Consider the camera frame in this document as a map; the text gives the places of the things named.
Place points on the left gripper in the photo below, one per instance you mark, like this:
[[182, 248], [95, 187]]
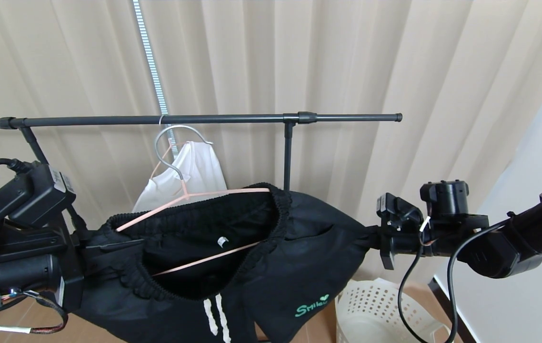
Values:
[[71, 271]]

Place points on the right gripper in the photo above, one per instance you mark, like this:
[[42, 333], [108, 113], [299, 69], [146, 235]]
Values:
[[387, 247]]

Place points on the black garment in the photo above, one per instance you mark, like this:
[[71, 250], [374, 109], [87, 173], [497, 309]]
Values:
[[299, 247]]

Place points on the pink clothes hanger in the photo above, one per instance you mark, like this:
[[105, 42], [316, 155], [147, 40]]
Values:
[[156, 147], [161, 120]]

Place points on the white garment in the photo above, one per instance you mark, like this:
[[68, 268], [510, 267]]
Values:
[[199, 166]]

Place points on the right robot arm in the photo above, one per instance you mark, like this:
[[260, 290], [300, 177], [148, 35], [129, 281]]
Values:
[[528, 228]]

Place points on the white laundry basket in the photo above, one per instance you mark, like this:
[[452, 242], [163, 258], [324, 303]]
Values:
[[371, 319]]

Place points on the black clothes rack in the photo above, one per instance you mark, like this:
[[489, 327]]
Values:
[[252, 117]]

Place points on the beige curtain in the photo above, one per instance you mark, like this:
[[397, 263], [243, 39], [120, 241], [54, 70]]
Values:
[[347, 57]]

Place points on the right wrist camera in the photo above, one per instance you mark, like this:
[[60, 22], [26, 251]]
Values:
[[395, 207]]

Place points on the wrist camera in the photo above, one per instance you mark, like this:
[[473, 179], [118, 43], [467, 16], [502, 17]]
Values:
[[395, 207], [28, 195]]

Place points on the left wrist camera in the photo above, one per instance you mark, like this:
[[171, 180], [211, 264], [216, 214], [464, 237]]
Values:
[[28, 195]]

